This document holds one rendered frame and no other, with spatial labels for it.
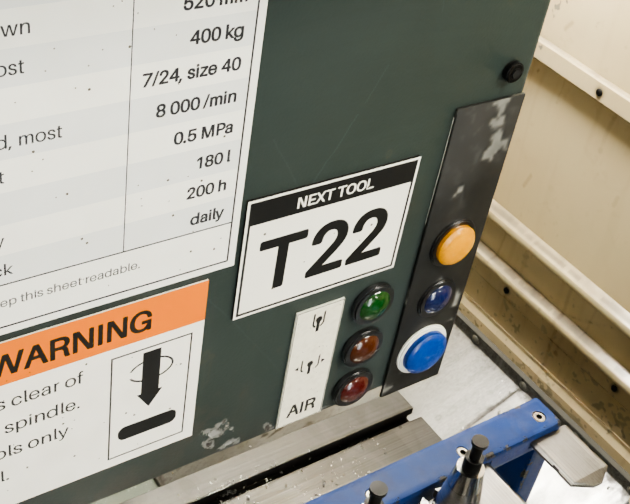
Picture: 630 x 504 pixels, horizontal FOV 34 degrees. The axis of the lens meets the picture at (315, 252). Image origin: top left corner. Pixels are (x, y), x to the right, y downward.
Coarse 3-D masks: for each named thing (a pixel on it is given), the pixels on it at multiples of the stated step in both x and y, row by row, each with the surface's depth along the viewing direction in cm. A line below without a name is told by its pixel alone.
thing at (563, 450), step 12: (552, 432) 106; (564, 432) 106; (540, 444) 104; (552, 444) 105; (564, 444) 105; (576, 444) 105; (552, 456) 103; (564, 456) 104; (576, 456) 104; (588, 456) 104; (564, 468) 102; (576, 468) 103; (588, 468) 103; (600, 468) 103; (564, 480) 102; (576, 480) 101; (588, 480) 102; (600, 480) 102
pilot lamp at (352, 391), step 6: (360, 378) 58; (366, 378) 59; (348, 384) 58; (354, 384) 58; (360, 384) 58; (366, 384) 59; (348, 390) 58; (354, 390) 58; (360, 390) 59; (342, 396) 58; (348, 396) 59; (354, 396) 59; (360, 396) 59; (348, 402) 59
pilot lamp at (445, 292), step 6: (438, 288) 58; (444, 288) 58; (450, 288) 58; (432, 294) 58; (438, 294) 58; (444, 294) 58; (450, 294) 58; (432, 300) 58; (438, 300) 58; (444, 300) 58; (426, 306) 58; (432, 306) 58; (438, 306) 58; (444, 306) 59; (432, 312) 58
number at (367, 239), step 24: (336, 216) 49; (360, 216) 50; (384, 216) 51; (312, 240) 49; (336, 240) 50; (360, 240) 51; (384, 240) 52; (312, 264) 50; (336, 264) 51; (360, 264) 52
